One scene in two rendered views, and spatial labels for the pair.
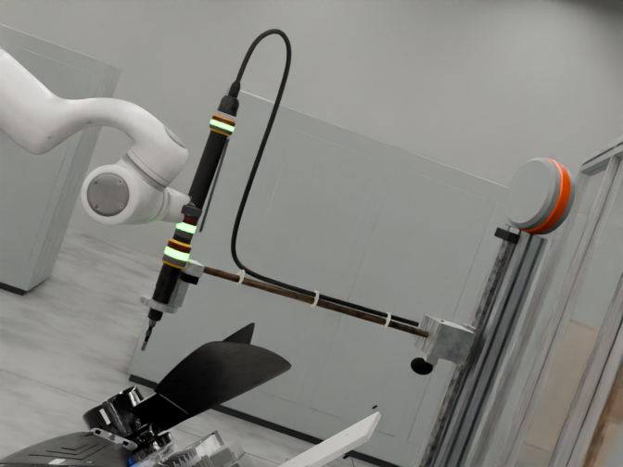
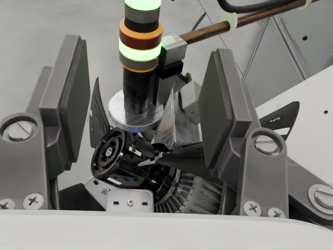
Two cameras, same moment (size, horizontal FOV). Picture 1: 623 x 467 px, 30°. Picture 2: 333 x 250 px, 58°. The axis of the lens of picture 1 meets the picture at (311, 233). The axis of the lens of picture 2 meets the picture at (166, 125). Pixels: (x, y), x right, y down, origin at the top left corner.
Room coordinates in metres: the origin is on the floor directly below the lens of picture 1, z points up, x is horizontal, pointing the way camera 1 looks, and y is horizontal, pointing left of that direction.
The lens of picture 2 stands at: (1.84, 0.26, 1.73)
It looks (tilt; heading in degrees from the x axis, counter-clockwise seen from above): 48 degrees down; 343
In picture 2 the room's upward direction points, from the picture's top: 10 degrees clockwise
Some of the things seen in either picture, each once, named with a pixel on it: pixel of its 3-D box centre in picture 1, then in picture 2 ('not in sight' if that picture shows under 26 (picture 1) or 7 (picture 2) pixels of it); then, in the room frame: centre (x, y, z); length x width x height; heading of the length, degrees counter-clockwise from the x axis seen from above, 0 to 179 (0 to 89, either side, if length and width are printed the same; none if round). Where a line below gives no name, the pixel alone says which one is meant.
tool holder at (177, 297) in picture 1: (171, 283); (144, 81); (2.11, 0.21, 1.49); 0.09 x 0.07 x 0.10; 117
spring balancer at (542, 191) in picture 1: (540, 195); not in sight; (2.44, -0.42, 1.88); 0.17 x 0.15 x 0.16; 172
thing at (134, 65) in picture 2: (174, 259); (139, 53); (2.11, 0.22, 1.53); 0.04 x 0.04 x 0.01
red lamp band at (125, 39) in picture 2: (179, 246); (140, 32); (2.11, 0.22, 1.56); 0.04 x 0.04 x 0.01
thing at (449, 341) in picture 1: (447, 340); not in sight; (2.39, -0.34, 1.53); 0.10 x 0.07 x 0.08; 117
